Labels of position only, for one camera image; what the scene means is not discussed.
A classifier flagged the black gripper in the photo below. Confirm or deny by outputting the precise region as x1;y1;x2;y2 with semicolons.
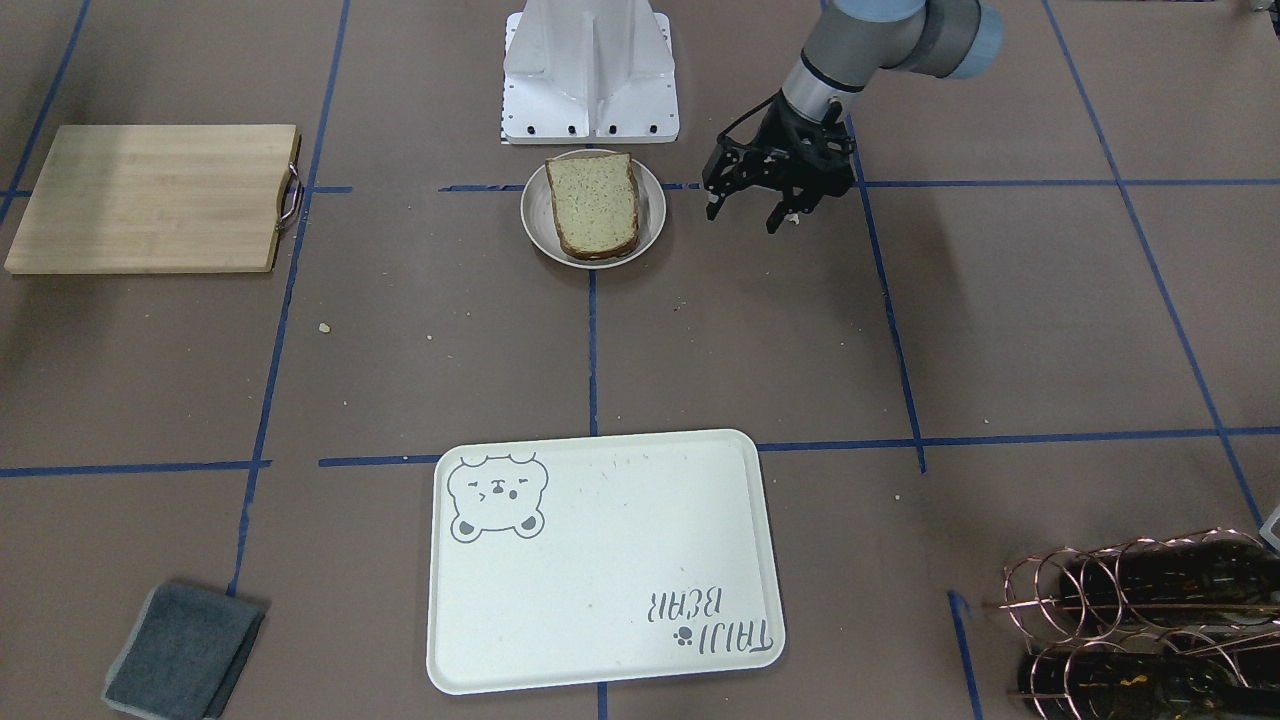
701;92;856;234

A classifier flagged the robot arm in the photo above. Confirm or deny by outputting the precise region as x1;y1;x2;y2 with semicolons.
701;1;1005;233

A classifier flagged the white bear tray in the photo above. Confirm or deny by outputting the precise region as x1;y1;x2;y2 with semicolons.
425;429;787;696

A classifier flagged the white round plate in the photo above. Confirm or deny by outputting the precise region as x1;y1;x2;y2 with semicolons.
520;149;666;269

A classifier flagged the dark green wine bottle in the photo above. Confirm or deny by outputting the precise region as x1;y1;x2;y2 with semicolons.
1010;642;1279;719
1056;537;1279;630

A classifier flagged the wooden cutting board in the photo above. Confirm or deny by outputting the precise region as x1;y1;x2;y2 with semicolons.
4;124;302;275

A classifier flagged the grey folded cloth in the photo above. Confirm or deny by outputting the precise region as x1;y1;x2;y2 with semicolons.
101;582;266;719

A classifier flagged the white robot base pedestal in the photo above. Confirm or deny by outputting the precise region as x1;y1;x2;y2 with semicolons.
500;1;681;145

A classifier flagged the copper wire bottle rack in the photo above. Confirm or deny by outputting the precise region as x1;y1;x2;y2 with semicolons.
989;528;1279;719

